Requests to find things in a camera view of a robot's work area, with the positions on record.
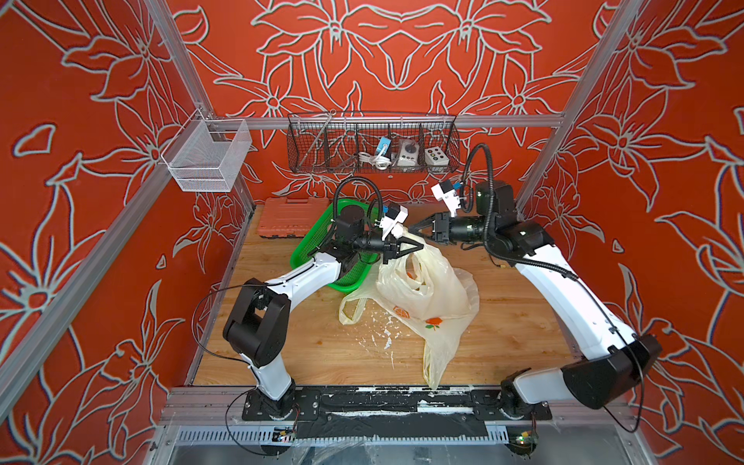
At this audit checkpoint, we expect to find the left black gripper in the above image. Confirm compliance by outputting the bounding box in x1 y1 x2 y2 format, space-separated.
351 232 422 269

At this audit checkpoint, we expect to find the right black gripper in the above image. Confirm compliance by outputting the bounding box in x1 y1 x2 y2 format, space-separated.
410 213 498 248

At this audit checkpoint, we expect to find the white orange-print plastic bag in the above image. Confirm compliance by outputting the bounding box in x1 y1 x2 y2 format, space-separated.
338 232 480 389

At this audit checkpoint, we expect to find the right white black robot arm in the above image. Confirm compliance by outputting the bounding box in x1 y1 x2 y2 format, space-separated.
409 143 662 419

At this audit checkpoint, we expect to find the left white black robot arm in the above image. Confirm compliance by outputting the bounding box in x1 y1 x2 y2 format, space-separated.
223 176 424 419

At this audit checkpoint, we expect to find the green plastic basket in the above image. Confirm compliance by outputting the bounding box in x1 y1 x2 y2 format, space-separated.
290 205 377 294

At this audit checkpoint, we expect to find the white button remote box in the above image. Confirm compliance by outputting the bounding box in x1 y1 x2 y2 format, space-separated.
424 146 450 170

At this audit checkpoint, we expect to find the grey white timer device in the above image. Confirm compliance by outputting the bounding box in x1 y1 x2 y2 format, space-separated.
395 139 420 170

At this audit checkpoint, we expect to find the blue white small box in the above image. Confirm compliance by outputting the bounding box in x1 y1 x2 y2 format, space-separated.
375 137 391 157

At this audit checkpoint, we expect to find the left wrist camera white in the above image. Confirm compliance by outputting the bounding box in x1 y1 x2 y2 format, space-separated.
379 203 409 239

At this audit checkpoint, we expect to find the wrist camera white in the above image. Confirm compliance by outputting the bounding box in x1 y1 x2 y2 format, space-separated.
431 179 462 218
379 203 409 239

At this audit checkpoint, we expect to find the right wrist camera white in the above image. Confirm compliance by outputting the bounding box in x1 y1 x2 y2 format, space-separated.
431 179 462 218

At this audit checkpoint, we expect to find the white coiled cable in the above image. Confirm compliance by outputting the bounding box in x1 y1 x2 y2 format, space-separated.
357 150 391 171

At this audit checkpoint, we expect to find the black wire wall basket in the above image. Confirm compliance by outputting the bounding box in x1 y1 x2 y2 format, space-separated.
287 110 461 174

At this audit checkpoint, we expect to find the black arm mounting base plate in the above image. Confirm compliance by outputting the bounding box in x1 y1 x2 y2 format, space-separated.
241 386 552 444

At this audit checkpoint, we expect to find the clear plastic wall bin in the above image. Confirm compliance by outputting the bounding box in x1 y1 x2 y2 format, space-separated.
160 119 253 193

